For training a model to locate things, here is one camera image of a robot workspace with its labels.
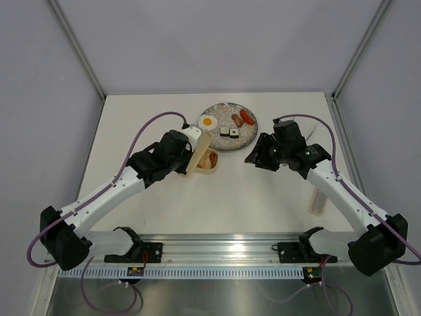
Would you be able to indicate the right circuit board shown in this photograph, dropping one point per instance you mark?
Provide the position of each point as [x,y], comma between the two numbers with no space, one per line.
[312,275]

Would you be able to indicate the right black camera box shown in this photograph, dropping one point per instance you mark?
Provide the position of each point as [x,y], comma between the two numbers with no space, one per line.
[288,132]

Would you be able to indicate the white slotted cable duct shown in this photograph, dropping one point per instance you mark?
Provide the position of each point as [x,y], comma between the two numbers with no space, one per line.
[178,273]

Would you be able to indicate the metal tongs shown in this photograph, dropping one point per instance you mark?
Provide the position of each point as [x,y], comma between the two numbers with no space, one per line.
[311,131]

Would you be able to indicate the toy fried egg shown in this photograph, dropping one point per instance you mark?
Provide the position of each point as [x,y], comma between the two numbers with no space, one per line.
[207,122]

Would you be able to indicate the round speckled grey plate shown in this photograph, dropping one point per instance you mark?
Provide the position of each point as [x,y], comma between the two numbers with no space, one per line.
[223,113]

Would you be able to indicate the beige lunch box base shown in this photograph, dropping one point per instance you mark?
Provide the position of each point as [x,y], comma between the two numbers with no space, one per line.
[210,170]

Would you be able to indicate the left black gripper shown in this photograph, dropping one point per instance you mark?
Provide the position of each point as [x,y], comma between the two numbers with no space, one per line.
[183,168]

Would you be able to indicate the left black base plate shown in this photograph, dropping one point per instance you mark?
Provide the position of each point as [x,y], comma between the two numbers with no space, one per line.
[149,252]

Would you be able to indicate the left black camera box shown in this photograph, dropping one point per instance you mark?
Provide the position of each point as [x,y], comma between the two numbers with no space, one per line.
[177,141]

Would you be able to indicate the right side aluminium rail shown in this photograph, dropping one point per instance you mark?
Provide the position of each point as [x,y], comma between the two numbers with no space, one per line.
[345,142]

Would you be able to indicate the left circuit board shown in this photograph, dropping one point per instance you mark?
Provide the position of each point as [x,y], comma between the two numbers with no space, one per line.
[135,271]

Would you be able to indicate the red sausage toy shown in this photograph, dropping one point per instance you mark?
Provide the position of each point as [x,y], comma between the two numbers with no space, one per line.
[246,118]

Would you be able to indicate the right aluminium frame post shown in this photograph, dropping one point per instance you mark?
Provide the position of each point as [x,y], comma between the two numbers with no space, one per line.
[362,46]

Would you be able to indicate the right sushi roll piece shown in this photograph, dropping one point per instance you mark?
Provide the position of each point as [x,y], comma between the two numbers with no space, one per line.
[234,133]

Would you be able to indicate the clear plastic tongs holder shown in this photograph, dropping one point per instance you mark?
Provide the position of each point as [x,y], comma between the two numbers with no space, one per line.
[317,203]

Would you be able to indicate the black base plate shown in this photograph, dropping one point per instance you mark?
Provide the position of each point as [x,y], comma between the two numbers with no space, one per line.
[149,252]
[297,252]

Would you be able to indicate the sushi roll piece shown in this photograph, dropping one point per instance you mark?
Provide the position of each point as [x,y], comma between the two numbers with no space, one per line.
[234,133]
[224,131]

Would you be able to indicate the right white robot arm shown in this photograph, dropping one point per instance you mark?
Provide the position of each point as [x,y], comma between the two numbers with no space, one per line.
[377,239]

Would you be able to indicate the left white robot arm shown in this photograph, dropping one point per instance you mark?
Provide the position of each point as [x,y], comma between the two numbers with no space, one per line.
[79,217]

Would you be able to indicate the aluminium front rail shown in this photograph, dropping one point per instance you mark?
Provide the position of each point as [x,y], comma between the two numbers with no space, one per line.
[230,250]

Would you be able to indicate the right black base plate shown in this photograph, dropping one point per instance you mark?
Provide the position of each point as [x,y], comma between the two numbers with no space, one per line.
[297,252]

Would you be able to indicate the aluminium frame post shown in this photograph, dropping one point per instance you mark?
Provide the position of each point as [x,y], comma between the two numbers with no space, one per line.
[70,36]
[362,46]

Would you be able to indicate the beige lunch box lid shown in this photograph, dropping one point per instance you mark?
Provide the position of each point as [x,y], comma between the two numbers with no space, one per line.
[202,145]

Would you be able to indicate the aluminium rail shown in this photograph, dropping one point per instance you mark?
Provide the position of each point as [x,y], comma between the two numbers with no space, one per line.
[230,250]
[345,142]

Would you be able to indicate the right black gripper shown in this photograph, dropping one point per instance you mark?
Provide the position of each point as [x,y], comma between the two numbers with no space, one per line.
[264,141]

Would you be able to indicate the red bacon slice toy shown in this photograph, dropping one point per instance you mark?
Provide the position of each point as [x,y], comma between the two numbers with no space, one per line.
[213,157]

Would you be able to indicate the left sushi roll piece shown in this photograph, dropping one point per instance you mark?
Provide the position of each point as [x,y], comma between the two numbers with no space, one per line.
[224,131]

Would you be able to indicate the circuit board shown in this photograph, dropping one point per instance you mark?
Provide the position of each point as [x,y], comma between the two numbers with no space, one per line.
[135,271]
[312,275]

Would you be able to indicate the left aluminium frame post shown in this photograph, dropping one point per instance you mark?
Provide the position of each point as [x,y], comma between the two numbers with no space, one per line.
[70,36]

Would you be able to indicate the black camera box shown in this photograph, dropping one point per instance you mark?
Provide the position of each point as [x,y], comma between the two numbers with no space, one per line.
[288,132]
[177,141]

